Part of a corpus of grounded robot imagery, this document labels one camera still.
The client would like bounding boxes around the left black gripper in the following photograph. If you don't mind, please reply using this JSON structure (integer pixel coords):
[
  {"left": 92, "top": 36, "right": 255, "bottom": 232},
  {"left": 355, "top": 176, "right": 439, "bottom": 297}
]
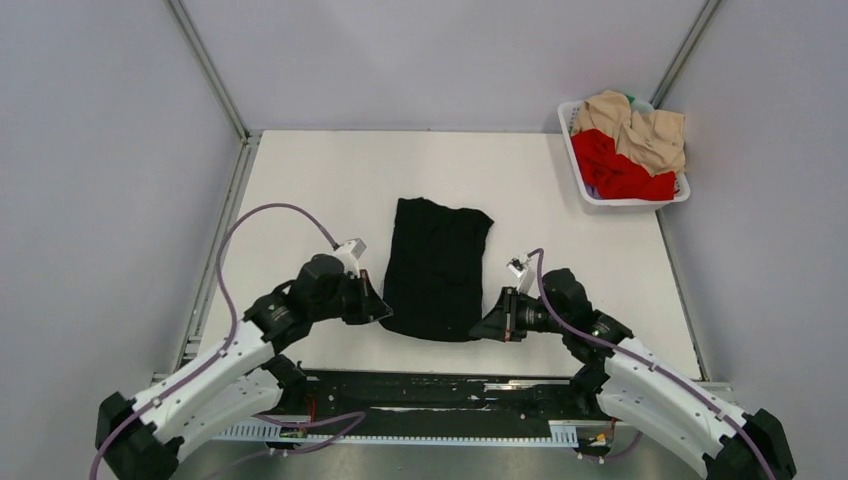
[{"left": 313, "top": 268, "right": 393, "bottom": 325}]

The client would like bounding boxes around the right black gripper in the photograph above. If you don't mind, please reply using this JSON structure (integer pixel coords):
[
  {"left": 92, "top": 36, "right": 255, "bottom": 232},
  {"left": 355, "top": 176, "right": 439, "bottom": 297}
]
[{"left": 469, "top": 287, "right": 567, "bottom": 343}]

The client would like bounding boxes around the black t shirt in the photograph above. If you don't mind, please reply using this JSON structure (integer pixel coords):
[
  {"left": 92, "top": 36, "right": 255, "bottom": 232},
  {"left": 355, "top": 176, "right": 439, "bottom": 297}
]
[{"left": 380, "top": 198, "right": 494, "bottom": 343}]

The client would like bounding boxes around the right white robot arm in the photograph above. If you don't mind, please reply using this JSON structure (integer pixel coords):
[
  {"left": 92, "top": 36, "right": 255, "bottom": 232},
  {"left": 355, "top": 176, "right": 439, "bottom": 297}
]
[{"left": 469, "top": 268, "right": 797, "bottom": 479}]

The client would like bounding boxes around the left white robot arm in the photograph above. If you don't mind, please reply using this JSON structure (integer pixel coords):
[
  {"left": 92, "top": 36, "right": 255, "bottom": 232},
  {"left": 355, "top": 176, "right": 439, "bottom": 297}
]
[{"left": 89, "top": 254, "right": 393, "bottom": 479}]

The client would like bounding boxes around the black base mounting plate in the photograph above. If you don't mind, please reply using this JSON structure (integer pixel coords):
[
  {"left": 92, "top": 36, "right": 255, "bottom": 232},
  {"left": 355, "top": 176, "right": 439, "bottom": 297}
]
[{"left": 270, "top": 370, "right": 621, "bottom": 439}]

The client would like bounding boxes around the red t shirt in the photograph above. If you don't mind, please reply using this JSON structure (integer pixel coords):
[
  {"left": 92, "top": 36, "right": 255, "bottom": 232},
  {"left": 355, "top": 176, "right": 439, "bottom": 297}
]
[{"left": 571, "top": 129, "right": 677, "bottom": 201}]

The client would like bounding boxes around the white laundry basket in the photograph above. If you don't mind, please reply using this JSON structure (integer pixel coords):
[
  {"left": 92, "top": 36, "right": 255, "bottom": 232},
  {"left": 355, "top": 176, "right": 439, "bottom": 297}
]
[{"left": 556, "top": 100, "right": 691, "bottom": 215}]

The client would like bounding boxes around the beige t shirt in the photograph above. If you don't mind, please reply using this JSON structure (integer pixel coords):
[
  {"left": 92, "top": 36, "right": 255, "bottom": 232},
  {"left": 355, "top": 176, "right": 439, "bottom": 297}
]
[{"left": 571, "top": 90, "right": 686, "bottom": 176}]

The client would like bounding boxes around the green garment in basket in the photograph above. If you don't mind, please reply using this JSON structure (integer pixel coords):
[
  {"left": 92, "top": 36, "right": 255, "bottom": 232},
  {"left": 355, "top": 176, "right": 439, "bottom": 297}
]
[{"left": 626, "top": 95, "right": 654, "bottom": 114}]

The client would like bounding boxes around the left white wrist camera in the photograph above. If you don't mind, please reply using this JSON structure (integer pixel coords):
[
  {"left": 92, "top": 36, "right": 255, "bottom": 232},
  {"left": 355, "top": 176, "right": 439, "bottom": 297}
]
[{"left": 332, "top": 238, "right": 367, "bottom": 277}]

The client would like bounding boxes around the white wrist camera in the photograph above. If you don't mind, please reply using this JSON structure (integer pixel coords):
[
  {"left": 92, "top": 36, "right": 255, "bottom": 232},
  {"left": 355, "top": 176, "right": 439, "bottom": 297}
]
[
  {"left": 507, "top": 252, "right": 536, "bottom": 294},
  {"left": 332, "top": 238, "right": 367, "bottom": 277}
]

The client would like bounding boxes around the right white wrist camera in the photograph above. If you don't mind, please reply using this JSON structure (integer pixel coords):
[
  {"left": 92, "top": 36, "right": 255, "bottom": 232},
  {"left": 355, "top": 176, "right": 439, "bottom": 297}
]
[{"left": 507, "top": 252, "right": 536, "bottom": 294}]

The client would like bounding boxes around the white slotted cable duct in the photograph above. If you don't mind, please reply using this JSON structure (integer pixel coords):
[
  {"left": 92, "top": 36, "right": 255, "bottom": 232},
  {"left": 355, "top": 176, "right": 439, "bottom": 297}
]
[{"left": 214, "top": 419, "right": 579, "bottom": 448}]

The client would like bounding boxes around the aluminium front frame rail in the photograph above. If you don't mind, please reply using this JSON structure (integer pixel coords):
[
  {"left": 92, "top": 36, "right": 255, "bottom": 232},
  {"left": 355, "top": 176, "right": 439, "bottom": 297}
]
[{"left": 148, "top": 372, "right": 745, "bottom": 429}]

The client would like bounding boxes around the left aluminium corner post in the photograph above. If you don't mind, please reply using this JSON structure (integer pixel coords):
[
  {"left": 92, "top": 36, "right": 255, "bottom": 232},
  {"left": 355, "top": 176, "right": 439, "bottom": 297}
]
[{"left": 164, "top": 0, "right": 250, "bottom": 144}]

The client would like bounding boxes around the aluminium corner post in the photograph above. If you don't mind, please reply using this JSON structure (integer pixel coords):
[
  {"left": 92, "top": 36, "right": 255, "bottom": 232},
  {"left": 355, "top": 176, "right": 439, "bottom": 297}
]
[
  {"left": 650, "top": 0, "right": 724, "bottom": 108},
  {"left": 164, "top": 0, "right": 250, "bottom": 144}
]

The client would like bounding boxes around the right aluminium corner post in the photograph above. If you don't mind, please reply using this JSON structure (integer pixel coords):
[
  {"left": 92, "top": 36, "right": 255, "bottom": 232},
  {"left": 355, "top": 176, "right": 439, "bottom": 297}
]
[{"left": 650, "top": 0, "right": 724, "bottom": 108}]

